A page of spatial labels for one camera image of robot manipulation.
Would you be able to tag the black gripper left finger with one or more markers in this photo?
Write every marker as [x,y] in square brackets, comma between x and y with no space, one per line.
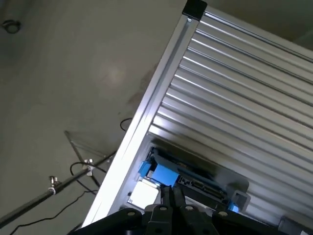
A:
[160,220]

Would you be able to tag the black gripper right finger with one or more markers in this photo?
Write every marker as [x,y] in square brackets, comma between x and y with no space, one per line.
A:
[193,220]

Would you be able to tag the disk with blue carrier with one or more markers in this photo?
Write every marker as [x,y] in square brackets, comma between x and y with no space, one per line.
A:
[166,175]

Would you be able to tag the silver CPU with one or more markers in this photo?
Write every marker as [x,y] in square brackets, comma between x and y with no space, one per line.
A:
[144,193]

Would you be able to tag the silver pole clamp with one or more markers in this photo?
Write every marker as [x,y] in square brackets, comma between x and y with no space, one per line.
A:
[53,184]
[88,167]

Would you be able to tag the black stand pole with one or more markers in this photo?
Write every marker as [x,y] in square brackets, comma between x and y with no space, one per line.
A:
[36,198]

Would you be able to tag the black table corner cap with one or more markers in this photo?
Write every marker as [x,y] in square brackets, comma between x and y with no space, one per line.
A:
[194,8]

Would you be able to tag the round black floor fitting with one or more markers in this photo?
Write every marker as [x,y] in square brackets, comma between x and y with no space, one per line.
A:
[11,25]

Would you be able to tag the aluminium table edge rail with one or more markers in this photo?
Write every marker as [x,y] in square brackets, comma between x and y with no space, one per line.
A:
[156,80]

